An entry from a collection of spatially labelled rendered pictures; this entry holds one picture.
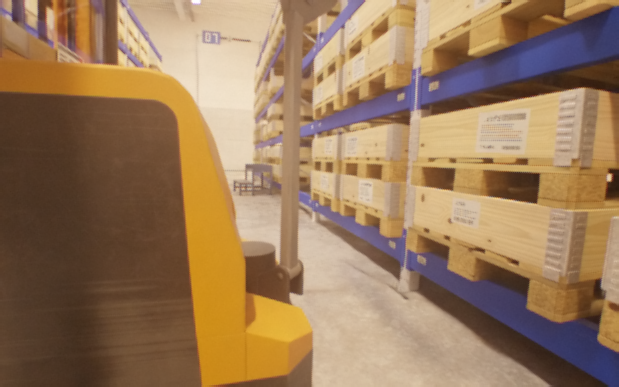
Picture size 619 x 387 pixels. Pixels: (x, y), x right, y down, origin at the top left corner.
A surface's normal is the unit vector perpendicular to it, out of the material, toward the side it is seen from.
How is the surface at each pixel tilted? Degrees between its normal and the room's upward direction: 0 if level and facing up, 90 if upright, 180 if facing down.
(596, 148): 90
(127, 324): 90
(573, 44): 90
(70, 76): 90
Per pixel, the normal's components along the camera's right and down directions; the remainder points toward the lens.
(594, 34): -0.96, 0.00
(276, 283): -0.46, 0.09
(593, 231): 0.27, 0.11
